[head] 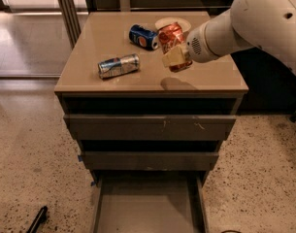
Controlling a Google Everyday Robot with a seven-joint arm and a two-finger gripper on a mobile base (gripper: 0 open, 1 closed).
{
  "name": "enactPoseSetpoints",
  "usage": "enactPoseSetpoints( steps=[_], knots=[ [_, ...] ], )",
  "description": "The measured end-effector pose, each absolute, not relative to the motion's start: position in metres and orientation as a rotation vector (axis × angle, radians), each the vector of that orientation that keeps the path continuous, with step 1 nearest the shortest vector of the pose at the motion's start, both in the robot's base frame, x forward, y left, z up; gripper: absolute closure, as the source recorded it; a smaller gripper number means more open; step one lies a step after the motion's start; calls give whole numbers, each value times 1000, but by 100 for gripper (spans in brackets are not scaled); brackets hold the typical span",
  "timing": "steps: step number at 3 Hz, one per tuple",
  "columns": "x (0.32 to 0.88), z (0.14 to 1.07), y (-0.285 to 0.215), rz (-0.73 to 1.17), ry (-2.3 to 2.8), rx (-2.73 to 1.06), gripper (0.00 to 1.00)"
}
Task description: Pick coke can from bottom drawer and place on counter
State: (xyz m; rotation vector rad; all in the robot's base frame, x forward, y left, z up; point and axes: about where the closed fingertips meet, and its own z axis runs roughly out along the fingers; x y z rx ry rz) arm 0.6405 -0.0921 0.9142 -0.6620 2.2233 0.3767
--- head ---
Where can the black object on floor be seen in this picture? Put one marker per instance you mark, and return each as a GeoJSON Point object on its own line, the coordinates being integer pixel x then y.
{"type": "Point", "coordinates": [40, 218]}

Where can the grey drawer cabinet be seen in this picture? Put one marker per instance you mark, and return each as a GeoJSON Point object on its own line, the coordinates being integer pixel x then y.
{"type": "Point", "coordinates": [211, 89]}

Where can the top grey drawer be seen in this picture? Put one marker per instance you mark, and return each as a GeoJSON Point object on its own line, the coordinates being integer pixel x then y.
{"type": "Point", "coordinates": [149, 128]}

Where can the blue pepsi can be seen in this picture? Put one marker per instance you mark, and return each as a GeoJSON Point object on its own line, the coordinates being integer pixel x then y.
{"type": "Point", "coordinates": [142, 37]}

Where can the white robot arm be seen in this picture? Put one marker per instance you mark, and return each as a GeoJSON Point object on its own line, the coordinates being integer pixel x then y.
{"type": "Point", "coordinates": [269, 25]}

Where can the middle grey drawer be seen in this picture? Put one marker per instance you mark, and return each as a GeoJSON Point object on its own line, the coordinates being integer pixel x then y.
{"type": "Point", "coordinates": [149, 161]}

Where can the bottom open grey drawer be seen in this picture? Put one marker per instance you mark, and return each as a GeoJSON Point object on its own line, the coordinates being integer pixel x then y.
{"type": "Point", "coordinates": [149, 202]}

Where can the metal window frame post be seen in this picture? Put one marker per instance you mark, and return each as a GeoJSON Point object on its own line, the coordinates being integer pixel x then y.
{"type": "Point", "coordinates": [70, 17]}

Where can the white bowl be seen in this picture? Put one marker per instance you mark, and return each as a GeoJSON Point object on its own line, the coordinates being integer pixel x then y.
{"type": "Point", "coordinates": [184, 24]}

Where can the silver blue crushed can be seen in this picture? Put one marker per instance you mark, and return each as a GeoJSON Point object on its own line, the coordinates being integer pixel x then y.
{"type": "Point", "coordinates": [118, 66]}

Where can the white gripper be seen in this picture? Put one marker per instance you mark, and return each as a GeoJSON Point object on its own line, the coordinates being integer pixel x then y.
{"type": "Point", "coordinates": [196, 47]}

